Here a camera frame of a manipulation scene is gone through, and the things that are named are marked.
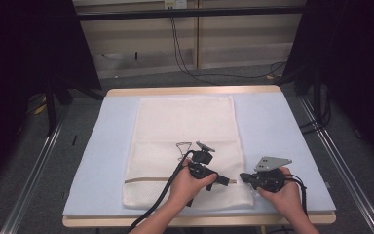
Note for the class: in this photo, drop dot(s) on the metal floor rail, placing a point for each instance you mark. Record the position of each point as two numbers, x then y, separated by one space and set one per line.
347 182
29 185

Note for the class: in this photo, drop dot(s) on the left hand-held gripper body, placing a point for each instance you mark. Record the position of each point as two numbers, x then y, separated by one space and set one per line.
199 169

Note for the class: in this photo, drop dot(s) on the wooden table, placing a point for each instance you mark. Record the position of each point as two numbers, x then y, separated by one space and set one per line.
191 90

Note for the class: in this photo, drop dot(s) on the light blue table mat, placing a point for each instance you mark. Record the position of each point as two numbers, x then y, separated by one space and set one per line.
272 130

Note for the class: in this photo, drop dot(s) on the yellow tape strip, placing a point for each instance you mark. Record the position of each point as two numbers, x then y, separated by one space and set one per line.
40 109

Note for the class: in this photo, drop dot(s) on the white towel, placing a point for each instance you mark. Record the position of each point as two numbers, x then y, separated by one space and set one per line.
181 123

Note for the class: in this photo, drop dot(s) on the person's right hand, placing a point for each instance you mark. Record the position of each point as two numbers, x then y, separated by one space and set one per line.
285 198

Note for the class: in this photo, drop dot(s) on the person's left hand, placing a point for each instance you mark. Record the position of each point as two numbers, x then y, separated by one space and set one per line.
185 188

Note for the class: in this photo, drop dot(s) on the black curtain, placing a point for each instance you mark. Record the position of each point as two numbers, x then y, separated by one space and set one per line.
354 65
29 48

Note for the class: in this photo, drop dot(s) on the black horizontal bar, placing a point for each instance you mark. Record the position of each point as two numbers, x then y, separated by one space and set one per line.
191 13

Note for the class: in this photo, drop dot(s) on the white wall outlet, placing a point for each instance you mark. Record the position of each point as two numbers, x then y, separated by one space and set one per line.
176 4

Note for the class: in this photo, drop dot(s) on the black stand leg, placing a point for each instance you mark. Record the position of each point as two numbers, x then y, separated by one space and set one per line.
50 110
316 97

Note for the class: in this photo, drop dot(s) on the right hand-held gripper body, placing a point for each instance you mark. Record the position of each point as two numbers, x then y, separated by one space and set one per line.
271 180

